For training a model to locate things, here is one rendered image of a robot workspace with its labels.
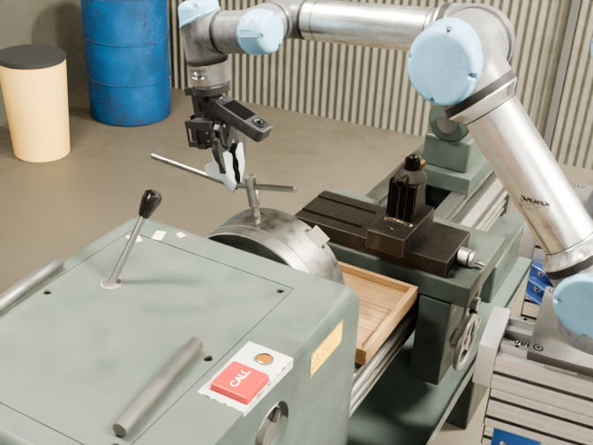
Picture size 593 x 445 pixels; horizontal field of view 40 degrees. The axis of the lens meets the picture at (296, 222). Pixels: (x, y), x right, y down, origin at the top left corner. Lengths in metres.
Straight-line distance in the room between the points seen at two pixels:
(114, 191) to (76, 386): 3.29
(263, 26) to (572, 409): 0.86
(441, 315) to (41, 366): 1.15
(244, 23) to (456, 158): 1.29
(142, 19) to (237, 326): 3.85
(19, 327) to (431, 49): 0.74
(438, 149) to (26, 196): 2.49
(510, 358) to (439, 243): 0.63
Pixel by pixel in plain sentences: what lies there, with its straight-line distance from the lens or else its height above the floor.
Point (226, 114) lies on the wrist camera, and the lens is 1.52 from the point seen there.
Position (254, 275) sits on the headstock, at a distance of 1.38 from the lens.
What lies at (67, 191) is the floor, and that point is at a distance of 4.47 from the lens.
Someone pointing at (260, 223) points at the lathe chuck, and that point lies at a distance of 1.57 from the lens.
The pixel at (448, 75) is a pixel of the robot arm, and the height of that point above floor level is 1.63.
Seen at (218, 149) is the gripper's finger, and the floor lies 1.38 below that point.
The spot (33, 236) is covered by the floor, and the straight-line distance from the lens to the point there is 4.08.
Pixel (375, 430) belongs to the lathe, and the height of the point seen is 0.54.
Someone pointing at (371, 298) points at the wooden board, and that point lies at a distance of 2.00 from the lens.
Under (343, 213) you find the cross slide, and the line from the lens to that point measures 2.19.
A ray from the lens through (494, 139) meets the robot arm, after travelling 1.25.
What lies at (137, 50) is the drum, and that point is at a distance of 5.04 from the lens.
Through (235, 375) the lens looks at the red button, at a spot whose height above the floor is 1.27.
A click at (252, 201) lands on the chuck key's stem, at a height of 1.27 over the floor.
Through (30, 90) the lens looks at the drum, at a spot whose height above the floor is 0.43.
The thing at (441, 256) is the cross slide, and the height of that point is 0.97.
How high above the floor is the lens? 2.01
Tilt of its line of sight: 29 degrees down
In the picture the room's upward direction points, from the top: 3 degrees clockwise
